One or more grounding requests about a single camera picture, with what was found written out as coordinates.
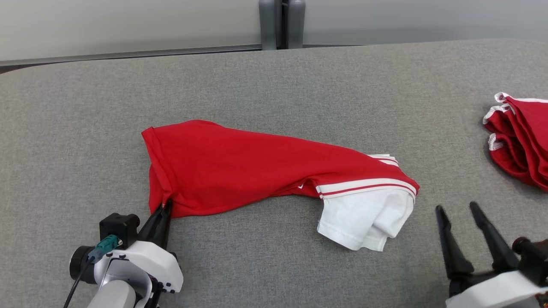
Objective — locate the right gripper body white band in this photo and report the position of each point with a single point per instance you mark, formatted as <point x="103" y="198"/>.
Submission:
<point x="492" y="293"/>

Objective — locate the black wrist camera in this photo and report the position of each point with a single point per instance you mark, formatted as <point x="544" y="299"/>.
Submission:
<point x="535" y="261"/>
<point x="120" y="226"/>

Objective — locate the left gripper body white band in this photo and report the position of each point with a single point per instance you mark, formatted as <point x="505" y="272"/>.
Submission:
<point x="158" y="265"/>

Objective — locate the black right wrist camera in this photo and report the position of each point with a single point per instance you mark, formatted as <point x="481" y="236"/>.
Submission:
<point x="535" y="261"/>

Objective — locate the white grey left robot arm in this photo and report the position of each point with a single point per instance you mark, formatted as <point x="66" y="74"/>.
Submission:
<point x="113" y="295"/>

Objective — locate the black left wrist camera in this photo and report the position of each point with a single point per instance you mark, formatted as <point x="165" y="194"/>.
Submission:
<point x="120" y="226"/>

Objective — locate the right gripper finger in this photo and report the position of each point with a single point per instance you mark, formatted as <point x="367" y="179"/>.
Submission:
<point x="454" y="252"/>
<point x="498" y="252"/>

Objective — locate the red Bulls jersey white sleeves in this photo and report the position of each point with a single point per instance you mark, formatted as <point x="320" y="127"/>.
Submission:
<point x="222" y="167"/>

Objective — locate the red basketball shorts number 23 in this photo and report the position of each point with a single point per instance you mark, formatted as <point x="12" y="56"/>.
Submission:
<point x="526" y="137"/>

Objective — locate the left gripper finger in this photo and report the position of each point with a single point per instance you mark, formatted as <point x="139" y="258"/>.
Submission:
<point x="163" y="231"/>
<point x="152" y="226"/>

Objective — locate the grey partition base rail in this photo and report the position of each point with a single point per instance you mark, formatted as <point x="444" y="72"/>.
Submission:
<point x="128" y="55"/>
<point x="334" y="45"/>

